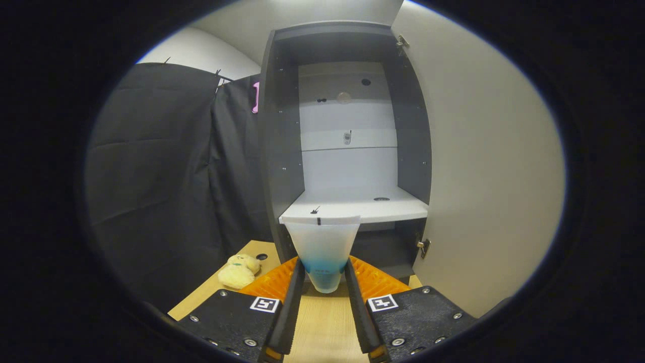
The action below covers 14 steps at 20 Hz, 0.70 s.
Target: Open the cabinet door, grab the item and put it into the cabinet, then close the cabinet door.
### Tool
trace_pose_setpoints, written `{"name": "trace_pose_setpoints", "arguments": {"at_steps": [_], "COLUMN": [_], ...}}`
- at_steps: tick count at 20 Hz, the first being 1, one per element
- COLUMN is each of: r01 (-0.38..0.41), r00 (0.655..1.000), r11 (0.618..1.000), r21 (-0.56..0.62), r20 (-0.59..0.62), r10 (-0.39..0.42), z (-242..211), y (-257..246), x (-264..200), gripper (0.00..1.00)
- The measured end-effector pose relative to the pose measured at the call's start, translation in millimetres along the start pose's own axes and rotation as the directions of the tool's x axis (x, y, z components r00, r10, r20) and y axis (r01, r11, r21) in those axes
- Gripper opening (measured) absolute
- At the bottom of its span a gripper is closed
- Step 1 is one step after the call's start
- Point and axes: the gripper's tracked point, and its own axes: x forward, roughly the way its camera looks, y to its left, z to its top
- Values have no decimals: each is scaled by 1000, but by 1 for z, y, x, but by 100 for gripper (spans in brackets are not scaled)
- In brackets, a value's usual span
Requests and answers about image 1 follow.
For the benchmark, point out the blue and white tube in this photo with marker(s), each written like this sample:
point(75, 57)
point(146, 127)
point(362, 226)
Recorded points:
point(322, 247)

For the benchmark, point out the black backdrop cloth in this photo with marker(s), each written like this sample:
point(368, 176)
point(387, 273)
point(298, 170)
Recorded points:
point(161, 191)

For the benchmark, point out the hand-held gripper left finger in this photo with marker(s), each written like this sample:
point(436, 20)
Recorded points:
point(289, 312)

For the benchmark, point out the white cabinet shelf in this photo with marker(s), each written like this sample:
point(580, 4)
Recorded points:
point(383, 209)

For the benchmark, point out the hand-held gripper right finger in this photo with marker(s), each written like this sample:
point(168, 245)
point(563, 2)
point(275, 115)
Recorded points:
point(359, 312)

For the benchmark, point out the yellow plush toy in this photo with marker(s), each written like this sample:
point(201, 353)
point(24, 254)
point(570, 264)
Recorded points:
point(237, 275)

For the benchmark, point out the light grey cabinet door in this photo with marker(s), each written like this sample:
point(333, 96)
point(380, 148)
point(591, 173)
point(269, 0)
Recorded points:
point(484, 176)

